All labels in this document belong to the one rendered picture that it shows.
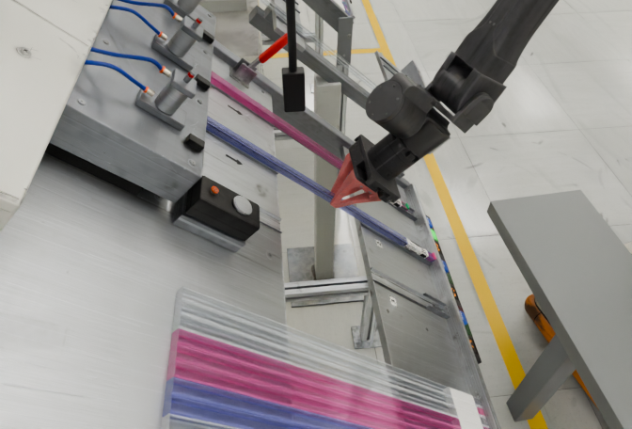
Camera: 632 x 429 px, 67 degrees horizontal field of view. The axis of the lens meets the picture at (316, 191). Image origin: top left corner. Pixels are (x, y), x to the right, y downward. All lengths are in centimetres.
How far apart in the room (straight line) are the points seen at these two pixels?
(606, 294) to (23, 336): 104
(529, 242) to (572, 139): 145
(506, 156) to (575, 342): 141
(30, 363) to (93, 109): 21
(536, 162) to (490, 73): 174
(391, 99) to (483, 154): 174
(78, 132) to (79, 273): 12
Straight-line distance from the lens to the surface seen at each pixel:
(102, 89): 48
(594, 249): 124
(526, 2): 66
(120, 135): 46
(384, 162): 69
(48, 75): 43
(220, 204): 49
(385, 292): 74
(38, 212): 45
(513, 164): 234
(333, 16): 165
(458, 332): 85
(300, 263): 178
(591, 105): 288
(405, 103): 62
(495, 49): 66
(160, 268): 47
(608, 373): 107
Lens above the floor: 145
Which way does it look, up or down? 45 degrees down
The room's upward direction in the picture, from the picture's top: straight up
